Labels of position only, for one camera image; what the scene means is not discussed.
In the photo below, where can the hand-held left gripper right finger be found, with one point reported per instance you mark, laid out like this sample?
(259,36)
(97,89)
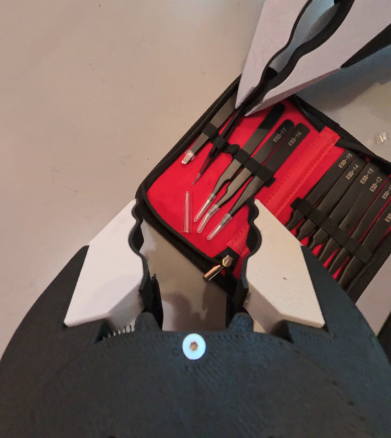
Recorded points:
(284,280)

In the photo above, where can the black needle-tip tweezers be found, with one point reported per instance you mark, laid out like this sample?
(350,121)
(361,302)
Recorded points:
(216,147)

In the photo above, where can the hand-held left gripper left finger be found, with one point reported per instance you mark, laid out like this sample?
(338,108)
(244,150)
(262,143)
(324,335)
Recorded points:
(103,280)

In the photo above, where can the black red tweezers case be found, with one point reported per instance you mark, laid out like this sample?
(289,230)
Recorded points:
(168,198)

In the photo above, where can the set of black tweezers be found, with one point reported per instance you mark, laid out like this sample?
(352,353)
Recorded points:
(346,205)

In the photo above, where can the long clear tip sleeve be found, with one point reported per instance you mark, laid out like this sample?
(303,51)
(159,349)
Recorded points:
(187,212)

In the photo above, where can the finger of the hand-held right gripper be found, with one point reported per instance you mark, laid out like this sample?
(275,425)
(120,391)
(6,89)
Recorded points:
(360,27)
(271,41)

